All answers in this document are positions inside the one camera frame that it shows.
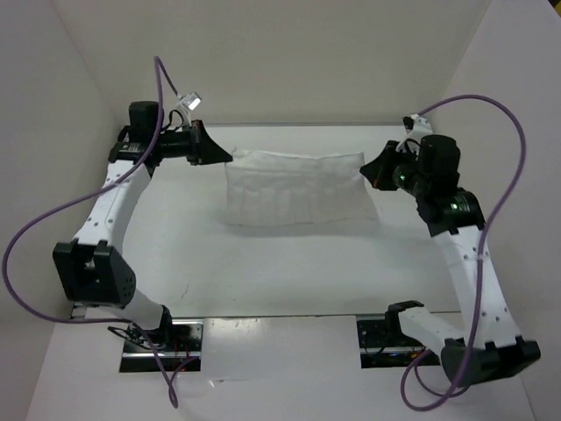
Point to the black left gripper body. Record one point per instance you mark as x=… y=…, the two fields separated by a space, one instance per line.
x=192 y=160

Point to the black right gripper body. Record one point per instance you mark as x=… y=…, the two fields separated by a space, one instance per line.
x=401 y=167

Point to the white pleated skirt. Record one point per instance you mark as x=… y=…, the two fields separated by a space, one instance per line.
x=268 y=189

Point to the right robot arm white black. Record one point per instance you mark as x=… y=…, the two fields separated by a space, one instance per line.
x=491 y=347

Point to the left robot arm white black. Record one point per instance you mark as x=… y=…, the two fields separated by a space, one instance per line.
x=91 y=267

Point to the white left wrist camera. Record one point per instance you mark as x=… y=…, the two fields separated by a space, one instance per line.
x=188 y=102

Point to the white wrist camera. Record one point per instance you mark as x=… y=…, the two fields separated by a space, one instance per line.
x=188 y=102
x=417 y=126

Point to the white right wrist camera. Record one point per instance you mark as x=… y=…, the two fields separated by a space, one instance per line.
x=417 y=126

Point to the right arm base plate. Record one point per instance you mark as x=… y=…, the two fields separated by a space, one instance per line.
x=378 y=348

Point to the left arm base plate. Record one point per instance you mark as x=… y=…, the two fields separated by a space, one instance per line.
x=184 y=351

